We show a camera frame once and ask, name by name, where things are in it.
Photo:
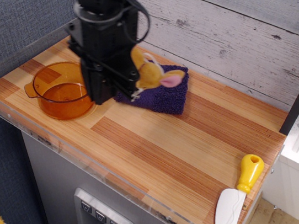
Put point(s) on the orange transparent plastic pot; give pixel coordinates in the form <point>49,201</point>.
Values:
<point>60,91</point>

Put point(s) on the silver dispenser panel with buttons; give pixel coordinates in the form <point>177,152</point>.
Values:
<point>90,210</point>

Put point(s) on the grey toy fridge cabinet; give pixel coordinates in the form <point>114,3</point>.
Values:
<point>57,179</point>

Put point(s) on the yellow plush potato toy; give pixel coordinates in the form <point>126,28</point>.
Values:
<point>152,74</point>

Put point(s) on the yellow handled white toy knife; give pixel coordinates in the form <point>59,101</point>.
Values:
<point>231,200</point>

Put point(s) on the purple folded towel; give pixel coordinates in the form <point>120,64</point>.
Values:
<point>162,99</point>

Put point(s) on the clear acrylic counter guard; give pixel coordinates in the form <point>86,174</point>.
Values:
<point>175,166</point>

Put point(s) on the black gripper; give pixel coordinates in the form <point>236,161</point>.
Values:
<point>104,44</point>

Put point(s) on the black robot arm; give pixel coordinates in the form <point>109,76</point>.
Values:
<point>28,26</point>

